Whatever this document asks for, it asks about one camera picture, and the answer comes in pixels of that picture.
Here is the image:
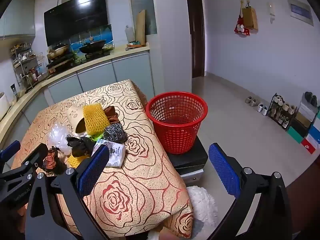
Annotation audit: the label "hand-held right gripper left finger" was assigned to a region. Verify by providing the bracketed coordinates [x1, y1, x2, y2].
[25, 144, 110, 240]

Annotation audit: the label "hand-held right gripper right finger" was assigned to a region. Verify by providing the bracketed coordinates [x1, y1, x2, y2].
[208, 143, 293, 240]

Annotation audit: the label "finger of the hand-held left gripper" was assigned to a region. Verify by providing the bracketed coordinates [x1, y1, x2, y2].
[0, 143, 48, 180]
[0, 140, 21, 167]

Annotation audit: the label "clear plastic bag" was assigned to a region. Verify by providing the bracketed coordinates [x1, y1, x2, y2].
[47, 122, 73, 155]

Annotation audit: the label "large yellow foam net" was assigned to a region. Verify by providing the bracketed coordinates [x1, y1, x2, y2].
[82, 104, 110, 133]

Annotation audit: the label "red plastic mesh basket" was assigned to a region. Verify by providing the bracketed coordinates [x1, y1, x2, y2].
[146, 92, 208, 155]

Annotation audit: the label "orange brown crumpled wrapper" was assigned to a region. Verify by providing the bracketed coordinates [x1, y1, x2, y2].
[42, 147, 67, 175]

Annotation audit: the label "small yellow foam net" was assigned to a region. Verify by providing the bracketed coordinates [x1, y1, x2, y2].
[67, 154, 88, 167]

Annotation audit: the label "dark crumpled wrapper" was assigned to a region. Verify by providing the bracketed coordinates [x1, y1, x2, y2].
[66, 136, 95, 157]

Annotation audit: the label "white tissue packet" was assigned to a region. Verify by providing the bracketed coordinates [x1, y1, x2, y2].
[91, 139, 126, 168]

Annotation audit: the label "grey metal box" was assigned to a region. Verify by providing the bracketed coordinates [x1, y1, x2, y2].
[180, 168, 205, 185]

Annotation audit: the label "black low stand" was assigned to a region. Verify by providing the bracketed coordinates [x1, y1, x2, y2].
[167, 135, 209, 170]

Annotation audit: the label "white fluffy cushion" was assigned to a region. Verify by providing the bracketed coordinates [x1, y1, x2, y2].
[186, 185, 217, 230]

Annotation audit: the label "steel wool scrubber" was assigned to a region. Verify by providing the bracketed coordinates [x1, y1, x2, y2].
[103, 124, 127, 143]

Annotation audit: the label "white rice cooker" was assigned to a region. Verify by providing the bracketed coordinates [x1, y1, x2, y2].
[0, 92, 12, 120]

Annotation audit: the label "rose patterned tablecloth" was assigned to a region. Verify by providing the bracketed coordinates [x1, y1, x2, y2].
[11, 79, 194, 240]

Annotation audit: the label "beige paper cup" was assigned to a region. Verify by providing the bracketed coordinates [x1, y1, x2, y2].
[67, 105, 88, 133]

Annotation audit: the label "black shoe rack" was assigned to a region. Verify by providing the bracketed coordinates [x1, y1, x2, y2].
[266, 93, 298, 130]

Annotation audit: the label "metal spice rack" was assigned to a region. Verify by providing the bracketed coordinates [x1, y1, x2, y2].
[10, 44, 42, 90]

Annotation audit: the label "grey kitchen base cabinets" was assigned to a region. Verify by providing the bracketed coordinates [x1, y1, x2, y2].
[0, 42, 155, 165]

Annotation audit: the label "stack of shoe boxes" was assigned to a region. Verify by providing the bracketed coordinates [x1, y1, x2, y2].
[286, 100, 320, 154]

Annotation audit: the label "beige cooking pan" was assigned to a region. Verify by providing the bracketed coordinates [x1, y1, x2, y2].
[47, 44, 70, 60]

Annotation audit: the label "black gas stove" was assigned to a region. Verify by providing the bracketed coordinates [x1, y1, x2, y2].
[46, 51, 112, 68]

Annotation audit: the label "black wok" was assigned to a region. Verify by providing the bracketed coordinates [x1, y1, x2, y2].
[79, 39, 107, 54]

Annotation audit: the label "orange kitchen tool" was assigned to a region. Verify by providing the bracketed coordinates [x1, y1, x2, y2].
[126, 41, 145, 52]

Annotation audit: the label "blue scenic backsplash panel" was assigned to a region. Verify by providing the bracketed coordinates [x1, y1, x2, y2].
[69, 25, 113, 53]

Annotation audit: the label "translucent plastic bottle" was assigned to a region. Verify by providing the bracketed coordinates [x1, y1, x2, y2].
[125, 25, 136, 43]

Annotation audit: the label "black range hood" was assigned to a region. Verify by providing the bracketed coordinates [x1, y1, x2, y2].
[44, 0, 109, 47]

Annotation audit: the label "dark wooden door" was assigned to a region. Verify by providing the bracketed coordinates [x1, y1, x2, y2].
[184, 0, 206, 78]

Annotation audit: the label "wooden cutting board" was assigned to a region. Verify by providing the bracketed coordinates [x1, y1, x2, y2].
[135, 9, 146, 44]

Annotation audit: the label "brown paper bag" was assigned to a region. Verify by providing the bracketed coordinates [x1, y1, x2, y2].
[241, 2, 258, 30]

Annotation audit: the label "grey upper wall cabinets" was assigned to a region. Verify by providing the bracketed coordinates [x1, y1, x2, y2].
[0, 0, 36, 39]

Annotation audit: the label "wall electrical panel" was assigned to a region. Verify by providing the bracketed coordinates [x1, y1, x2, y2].
[286, 0, 314, 26]

